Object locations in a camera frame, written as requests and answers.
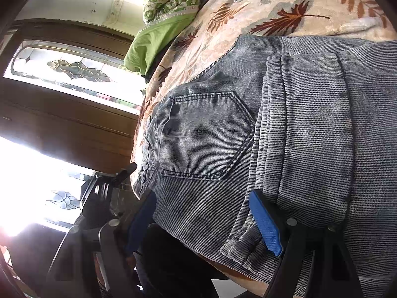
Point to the leaf print blanket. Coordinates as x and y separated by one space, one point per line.
248 9

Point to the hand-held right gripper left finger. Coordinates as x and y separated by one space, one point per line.
141 223

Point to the grey denim pants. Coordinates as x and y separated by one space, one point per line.
201 130

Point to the stained glass window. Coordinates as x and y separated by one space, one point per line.
71 68
60 201

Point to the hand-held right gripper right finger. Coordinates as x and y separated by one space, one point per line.
268 226

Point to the plain green pillow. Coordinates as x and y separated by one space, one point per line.
149 46

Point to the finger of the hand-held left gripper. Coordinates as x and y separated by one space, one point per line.
125 172

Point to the green patterned quilt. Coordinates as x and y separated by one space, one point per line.
167 3

